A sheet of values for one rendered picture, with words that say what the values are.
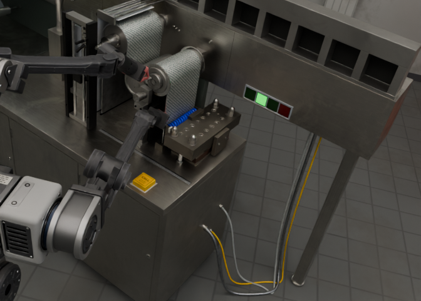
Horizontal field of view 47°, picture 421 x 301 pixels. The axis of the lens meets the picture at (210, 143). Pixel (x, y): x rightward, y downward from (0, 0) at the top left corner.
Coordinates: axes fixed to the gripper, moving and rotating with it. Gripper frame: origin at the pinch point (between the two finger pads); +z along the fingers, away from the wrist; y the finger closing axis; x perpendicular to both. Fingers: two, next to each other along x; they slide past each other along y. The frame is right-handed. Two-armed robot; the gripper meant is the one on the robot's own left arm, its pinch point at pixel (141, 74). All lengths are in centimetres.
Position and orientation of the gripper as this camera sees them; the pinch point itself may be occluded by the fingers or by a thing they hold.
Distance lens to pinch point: 204.7
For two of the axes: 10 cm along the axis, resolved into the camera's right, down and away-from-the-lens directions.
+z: 3.3, 1.5, 9.3
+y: 8.2, 4.5, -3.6
